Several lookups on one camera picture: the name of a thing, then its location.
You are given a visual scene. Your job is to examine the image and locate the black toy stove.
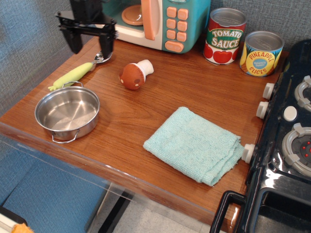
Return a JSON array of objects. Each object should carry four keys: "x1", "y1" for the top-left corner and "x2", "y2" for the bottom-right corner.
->
[{"x1": 210, "y1": 39, "x2": 311, "y2": 233}]

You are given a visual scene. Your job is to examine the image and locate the orange cloth at corner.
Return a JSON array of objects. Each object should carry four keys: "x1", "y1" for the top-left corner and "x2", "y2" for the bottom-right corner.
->
[{"x1": 11, "y1": 223, "x2": 34, "y2": 233}]

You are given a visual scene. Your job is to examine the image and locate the yellow handled metal spoon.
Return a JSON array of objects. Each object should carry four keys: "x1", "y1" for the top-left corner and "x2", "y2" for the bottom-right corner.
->
[{"x1": 48, "y1": 52, "x2": 112, "y2": 91}]

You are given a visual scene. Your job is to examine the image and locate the light blue folded towel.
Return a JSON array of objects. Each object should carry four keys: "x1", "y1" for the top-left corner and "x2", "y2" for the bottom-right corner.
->
[{"x1": 143, "y1": 107, "x2": 243, "y2": 186}]

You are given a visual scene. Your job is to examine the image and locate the tomato sauce can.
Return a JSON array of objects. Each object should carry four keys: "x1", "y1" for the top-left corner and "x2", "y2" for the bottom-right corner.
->
[{"x1": 204, "y1": 8, "x2": 247, "y2": 65}]

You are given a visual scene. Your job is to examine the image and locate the teal toy microwave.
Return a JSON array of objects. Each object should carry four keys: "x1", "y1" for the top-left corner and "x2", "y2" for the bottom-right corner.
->
[{"x1": 103, "y1": 0, "x2": 210, "y2": 54}]

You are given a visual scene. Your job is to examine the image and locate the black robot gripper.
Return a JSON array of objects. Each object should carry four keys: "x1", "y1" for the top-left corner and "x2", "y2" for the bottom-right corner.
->
[{"x1": 55, "y1": 0, "x2": 118, "y2": 59}]

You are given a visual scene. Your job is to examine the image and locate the steel pot with handles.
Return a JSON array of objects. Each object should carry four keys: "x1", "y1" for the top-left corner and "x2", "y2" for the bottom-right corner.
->
[{"x1": 35, "y1": 82, "x2": 100, "y2": 144}]

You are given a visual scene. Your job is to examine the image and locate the pineapple slices can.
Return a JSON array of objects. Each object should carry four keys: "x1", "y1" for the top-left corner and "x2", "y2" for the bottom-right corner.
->
[{"x1": 240, "y1": 31, "x2": 284, "y2": 77}]

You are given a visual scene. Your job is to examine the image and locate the plush brown mushroom toy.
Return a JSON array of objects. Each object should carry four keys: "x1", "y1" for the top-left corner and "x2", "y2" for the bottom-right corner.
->
[{"x1": 119, "y1": 59, "x2": 154, "y2": 90}]

